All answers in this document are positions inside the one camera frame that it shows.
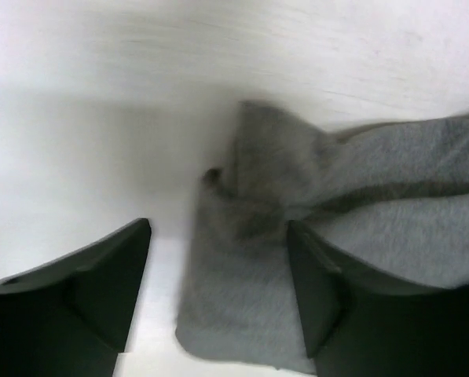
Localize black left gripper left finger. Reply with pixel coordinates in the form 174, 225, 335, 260
0, 218, 152, 377

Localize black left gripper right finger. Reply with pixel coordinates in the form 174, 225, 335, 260
287, 221, 469, 377

